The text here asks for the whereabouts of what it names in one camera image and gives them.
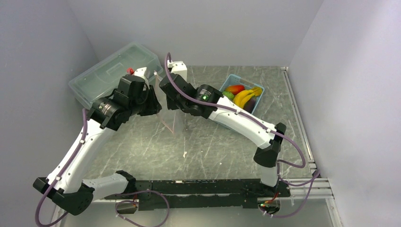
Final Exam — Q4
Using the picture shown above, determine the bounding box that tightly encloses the clear zip top bag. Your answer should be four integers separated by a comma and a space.
153, 71, 185, 135

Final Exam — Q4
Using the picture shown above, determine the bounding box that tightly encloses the light blue plastic basket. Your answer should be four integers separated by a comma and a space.
219, 74, 265, 115

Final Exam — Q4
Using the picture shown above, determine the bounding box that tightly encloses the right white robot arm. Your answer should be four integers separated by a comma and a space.
158, 73, 286, 196

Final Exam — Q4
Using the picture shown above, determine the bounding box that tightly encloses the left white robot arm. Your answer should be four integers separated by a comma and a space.
33, 82, 161, 216

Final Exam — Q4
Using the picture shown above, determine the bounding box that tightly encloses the small green lime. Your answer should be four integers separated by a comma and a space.
222, 91, 235, 101

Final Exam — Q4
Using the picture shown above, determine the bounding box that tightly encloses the clear green storage box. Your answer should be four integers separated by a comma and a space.
69, 42, 163, 109

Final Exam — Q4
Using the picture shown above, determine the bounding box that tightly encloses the red orange mango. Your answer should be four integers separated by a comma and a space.
225, 85, 245, 95

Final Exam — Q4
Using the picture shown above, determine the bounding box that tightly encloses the yellow banana bunch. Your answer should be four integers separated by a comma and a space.
233, 87, 263, 108

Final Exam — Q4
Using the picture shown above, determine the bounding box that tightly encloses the dark purple eggplant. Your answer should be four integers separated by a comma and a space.
243, 96, 256, 113

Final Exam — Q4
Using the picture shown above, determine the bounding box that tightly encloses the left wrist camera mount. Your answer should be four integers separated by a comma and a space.
113, 67, 149, 106

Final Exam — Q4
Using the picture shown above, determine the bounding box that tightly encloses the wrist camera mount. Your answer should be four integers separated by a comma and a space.
113, 67, 149, 106
167, 60, 188, 82

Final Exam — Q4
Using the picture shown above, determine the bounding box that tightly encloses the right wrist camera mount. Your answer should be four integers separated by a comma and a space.
167, 60, 188, 82

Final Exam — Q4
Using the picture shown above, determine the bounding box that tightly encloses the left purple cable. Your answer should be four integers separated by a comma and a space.
34, 108, 88, 227

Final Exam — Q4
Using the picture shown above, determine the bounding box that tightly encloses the purple cable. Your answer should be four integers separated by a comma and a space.
164, 52, 322, 219
34, 108, 88, 227

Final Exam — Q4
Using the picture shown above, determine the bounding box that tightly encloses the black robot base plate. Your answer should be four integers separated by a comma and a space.
104, 178, 291, 211

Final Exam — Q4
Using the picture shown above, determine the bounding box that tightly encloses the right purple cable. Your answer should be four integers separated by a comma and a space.
164, 52, 322, 219

